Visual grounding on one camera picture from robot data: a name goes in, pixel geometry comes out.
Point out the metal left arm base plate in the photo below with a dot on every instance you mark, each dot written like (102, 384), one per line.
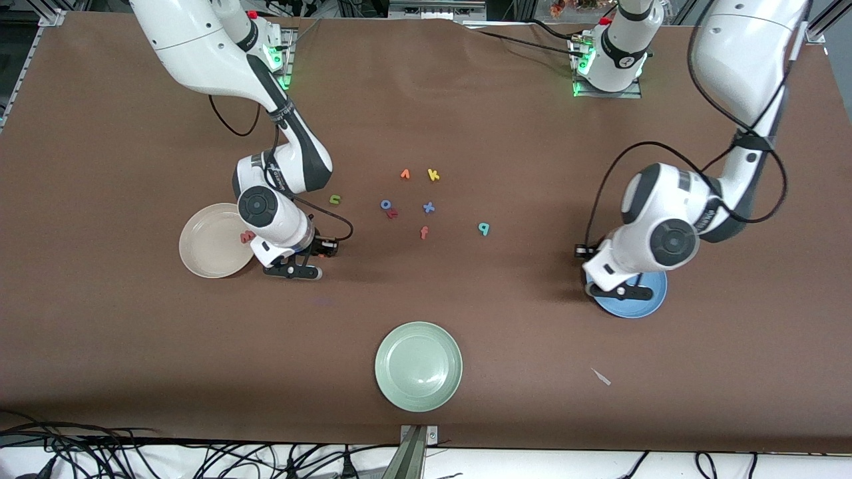
(636, 92)

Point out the white paper scrap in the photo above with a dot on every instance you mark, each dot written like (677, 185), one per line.
(601, 376)

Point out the grey metal frame bar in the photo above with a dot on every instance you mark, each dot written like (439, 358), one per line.
(432, 8)

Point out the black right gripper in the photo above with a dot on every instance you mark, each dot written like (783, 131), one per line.
(318, 247)

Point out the pink foam letter w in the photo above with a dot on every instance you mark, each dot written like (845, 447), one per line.
(247, 236)

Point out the green round plate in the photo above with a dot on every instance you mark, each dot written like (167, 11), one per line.
(419, 366)

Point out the aluminium table edge rail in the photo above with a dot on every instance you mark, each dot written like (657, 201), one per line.
(822, 26)
(26, 60)

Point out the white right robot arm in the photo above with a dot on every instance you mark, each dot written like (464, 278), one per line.
(200, 53)

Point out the brown table cover sheet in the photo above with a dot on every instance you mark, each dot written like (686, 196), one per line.
(426, 100)

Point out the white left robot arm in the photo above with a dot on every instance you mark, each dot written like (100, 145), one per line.
(739, 60)

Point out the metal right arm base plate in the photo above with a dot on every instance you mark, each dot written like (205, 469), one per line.
(290, 60)

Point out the blue round plate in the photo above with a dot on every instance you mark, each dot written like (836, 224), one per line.
(632, 307)

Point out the metal table edge bracket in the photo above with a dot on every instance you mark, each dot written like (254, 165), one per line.
(416, 456)

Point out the beige round plate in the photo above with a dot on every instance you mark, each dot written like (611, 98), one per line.
(210, 243)

